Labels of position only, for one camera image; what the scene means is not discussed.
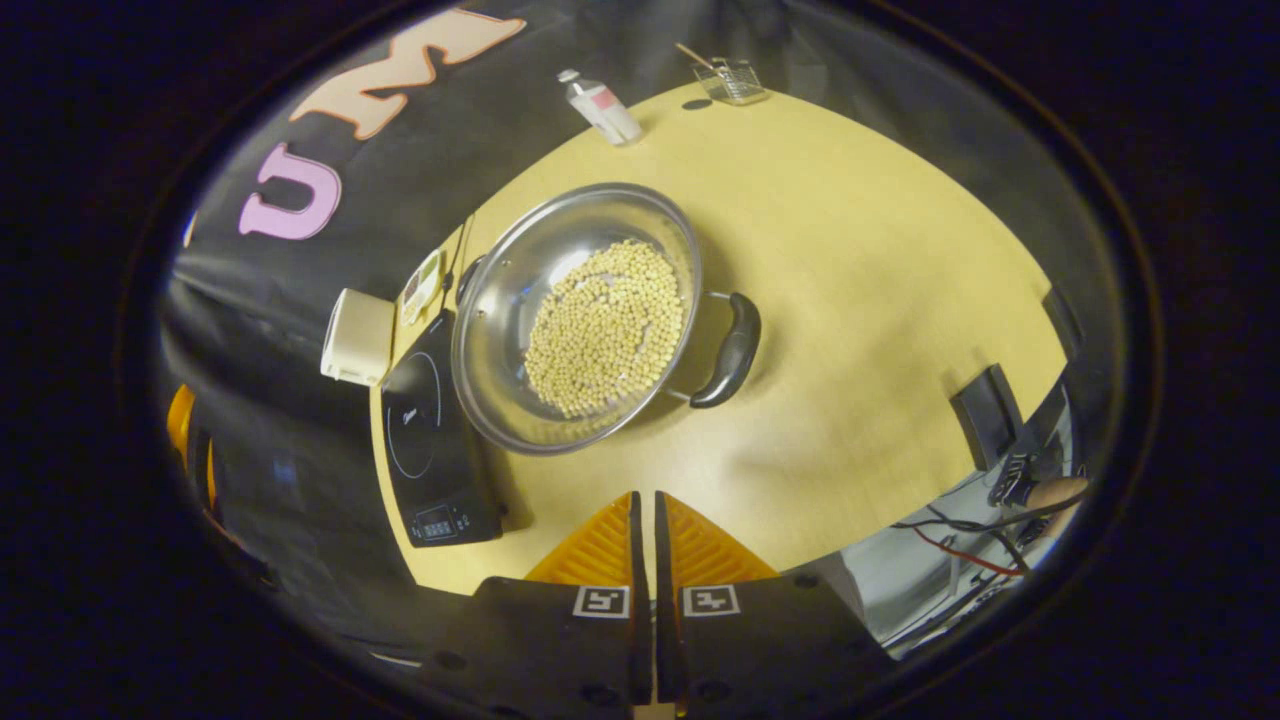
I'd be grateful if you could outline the pile of soybeans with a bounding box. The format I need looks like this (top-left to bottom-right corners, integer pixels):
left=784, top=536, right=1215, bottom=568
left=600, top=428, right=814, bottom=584
left=523, top=238, right=687, bottom=419

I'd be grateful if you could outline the black clamp block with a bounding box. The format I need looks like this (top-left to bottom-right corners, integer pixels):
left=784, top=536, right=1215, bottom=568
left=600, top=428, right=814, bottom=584
left=950, top=365, right=1026, bottom=471

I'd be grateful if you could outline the red cable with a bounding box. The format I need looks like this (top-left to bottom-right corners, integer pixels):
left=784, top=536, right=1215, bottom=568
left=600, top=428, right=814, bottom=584
left=910, top=525, right=1026, bottom=578

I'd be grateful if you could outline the small glass jar with stick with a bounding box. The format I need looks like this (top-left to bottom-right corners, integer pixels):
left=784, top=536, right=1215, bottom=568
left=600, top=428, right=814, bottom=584
left=675, top=42, right=769, bottom=106

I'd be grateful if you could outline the white box appliance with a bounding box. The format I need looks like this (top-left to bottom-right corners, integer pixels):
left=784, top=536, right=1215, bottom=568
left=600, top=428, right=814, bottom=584
left=320, top=288, right=397, bottom=387

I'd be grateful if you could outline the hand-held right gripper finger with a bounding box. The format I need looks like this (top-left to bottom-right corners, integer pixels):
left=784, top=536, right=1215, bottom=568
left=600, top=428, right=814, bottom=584
left=655, top=490, right=896, bottom=716
left=415, top=490, right=653, bottom=716

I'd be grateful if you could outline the black induction cooktop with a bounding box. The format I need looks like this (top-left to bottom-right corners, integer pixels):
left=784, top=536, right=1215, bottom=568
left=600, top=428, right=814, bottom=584
left=380, top=308, right=504, bottom=548

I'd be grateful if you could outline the black floor cable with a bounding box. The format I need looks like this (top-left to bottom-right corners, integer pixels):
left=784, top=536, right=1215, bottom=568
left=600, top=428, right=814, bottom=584
left=890, top=490, right=1086, bottom=533

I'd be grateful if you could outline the white divided dish of beans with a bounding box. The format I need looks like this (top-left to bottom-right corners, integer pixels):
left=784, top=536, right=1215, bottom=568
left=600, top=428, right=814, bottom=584
left=400, top=248, right=446, bottom=326

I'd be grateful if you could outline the steel pot with black handles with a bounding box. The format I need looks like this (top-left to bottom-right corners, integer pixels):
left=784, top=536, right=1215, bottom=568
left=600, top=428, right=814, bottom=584
left=450, top=182, right=763, bottom=457

